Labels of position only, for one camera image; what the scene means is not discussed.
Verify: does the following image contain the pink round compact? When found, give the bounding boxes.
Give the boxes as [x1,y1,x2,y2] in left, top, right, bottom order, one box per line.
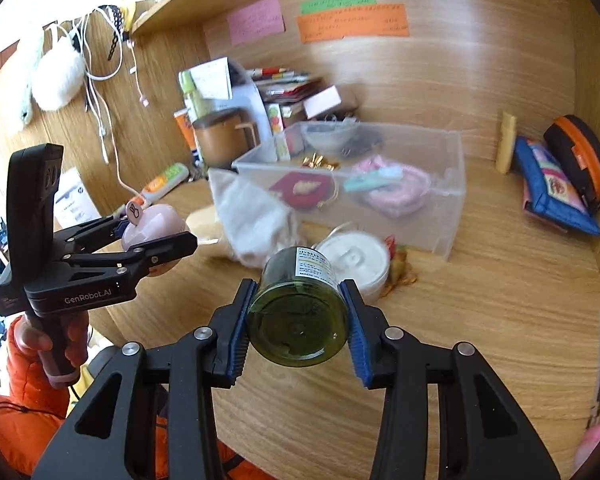
[121,200,188,252]

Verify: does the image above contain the white cloth pouch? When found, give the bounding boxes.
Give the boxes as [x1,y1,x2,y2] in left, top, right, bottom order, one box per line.
[209,168,302,269]

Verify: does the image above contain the dark green glass bottle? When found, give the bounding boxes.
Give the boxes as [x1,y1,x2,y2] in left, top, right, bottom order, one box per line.
[248,246,349,367]

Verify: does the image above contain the pink white rope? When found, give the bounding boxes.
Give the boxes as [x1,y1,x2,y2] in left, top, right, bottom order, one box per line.
[343,154,434,219]

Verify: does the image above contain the left hand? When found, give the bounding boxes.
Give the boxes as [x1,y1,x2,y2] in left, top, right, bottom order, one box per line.
[14,311,90,367]

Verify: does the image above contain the orange label wipes pack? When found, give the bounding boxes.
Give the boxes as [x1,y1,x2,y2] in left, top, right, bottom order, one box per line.
[117,162,189,209]

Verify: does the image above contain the orange snack box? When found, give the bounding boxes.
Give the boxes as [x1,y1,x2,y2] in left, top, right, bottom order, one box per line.
[173,108,198,160]

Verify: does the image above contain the brown ceramic mug with lid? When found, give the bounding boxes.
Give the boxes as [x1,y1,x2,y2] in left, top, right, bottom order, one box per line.
[193,107,259,169]

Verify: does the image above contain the white plush toy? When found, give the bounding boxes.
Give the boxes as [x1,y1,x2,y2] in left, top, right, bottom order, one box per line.
[17,30,85,126]

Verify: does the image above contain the green white tube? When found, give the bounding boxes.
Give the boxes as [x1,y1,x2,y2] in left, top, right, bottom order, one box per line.
[178,70,212,124]

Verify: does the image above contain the white round lid container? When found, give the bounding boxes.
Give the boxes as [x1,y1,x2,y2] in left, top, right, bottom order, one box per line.
[315,231,390,304]

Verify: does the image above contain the red velvet gift pouch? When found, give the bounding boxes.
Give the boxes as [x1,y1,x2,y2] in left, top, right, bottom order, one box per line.
[268,153,340,211]

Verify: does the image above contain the fruit pattern box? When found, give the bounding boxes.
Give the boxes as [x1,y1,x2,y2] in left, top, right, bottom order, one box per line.
[265,103,292,162]

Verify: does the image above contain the white paper sheet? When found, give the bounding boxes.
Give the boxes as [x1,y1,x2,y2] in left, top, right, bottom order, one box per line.
[188,58,233,101]

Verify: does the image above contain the stack of booklets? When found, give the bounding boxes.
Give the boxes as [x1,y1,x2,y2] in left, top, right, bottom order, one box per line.
[245,67,324,105]

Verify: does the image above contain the glass bowl of trinkets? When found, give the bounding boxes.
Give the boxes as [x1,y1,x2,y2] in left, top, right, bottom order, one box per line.
[300,120,360,155]

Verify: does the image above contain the clear plastic storage bin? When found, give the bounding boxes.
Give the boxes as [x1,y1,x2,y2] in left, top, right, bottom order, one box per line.
[233,122,466,258]

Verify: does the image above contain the small white box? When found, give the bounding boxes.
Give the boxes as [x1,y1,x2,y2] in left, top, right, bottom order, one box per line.
[302,86,342,119]

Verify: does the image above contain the pink paper note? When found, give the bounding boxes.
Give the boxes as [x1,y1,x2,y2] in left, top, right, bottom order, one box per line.
[226,0,286,46]

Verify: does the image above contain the black orange round case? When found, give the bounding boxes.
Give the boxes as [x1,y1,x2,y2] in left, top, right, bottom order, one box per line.
[543,114,600,214]

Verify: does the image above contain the green paper note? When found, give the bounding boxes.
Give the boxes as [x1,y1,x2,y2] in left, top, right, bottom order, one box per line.
[300,0,376,15]

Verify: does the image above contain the orange paper note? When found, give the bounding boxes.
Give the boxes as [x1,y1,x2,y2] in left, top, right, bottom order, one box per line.
[297,3,410,44]

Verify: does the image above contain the white charging cable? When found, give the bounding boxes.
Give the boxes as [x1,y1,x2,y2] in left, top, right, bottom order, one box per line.
[74,4,152,201]

